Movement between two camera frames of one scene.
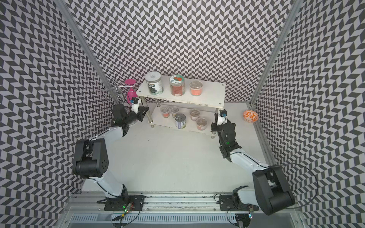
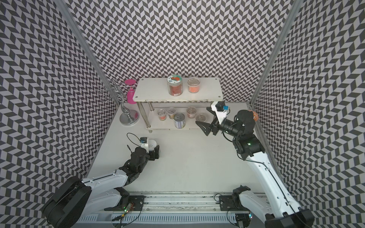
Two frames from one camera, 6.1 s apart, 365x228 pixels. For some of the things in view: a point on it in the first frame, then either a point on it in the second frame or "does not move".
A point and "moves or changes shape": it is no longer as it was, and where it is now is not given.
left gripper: [140, 112] to [153, 156]
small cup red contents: [165, 110] moves or changes shape
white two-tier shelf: [194, 114] does not move
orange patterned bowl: [250, 116] does not move
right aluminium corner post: [292, 14] does not move
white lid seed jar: [154, 80] to [152, 144]
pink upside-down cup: [131, 94] does not move
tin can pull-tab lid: [180, 120] does not move
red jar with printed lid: [177, 85] does not move
